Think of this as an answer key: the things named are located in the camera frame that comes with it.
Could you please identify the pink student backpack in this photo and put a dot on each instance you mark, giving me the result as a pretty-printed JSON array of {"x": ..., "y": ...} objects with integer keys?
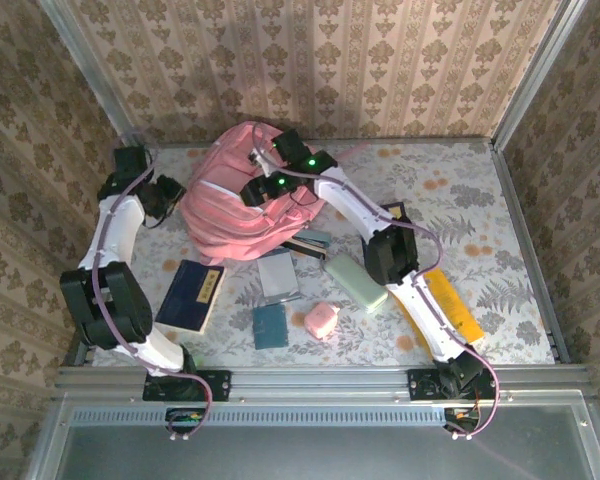
[{"x": 220, "y": 210}]

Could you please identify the dark teal notebook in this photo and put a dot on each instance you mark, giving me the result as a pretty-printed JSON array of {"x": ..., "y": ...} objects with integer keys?
[{"x": 310, "y": 237}]

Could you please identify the silver grey notebook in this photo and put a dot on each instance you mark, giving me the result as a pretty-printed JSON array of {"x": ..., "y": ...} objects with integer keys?
[{"x": 277, "y": 277}]

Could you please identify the pale green pencil case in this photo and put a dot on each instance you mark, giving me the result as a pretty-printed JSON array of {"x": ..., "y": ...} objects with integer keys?
[{"x": 355, "y": 285}]

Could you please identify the small teal notebook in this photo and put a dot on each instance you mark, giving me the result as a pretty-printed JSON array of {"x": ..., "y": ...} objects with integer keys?
[{"x": 270, "y": 327}]

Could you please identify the small pink case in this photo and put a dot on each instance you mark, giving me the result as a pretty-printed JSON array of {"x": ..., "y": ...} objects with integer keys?
[{"x": 320, "y": 320}]

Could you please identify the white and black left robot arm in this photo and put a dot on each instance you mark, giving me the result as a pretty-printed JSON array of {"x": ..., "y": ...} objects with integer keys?
[{"x": 120, "y": 235}]

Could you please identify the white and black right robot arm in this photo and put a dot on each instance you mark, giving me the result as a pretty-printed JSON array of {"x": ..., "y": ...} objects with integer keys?
[{"x": 350, "y": 200}]

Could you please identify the floral table cloth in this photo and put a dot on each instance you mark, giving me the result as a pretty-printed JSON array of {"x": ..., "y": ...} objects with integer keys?
[{"x": 480, "y": 225}]

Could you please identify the grey metal panel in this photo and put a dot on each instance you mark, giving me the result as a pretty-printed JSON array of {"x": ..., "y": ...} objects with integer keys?
[{"x": 305, "y": 455}]

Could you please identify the thin aluminium wall rail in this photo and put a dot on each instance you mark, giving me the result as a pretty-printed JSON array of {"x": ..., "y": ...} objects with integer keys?
[{"x": 430, "y": 140}]

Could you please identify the aluminium corner post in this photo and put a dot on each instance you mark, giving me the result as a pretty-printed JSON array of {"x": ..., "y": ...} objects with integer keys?
[
  {"x": 92, "y": 67},
  {"x": 539, "y": 67}
]

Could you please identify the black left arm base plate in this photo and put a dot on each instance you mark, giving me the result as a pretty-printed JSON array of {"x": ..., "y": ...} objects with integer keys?
[{"x": 220, "y": 385}]

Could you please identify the long aluminium frame rail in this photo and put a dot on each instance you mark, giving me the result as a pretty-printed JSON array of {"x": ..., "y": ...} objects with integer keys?
[{"x": 320, "y": 385}]

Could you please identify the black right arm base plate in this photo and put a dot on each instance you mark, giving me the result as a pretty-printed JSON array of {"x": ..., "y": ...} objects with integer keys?
[{"x": 420, "y": 385}]

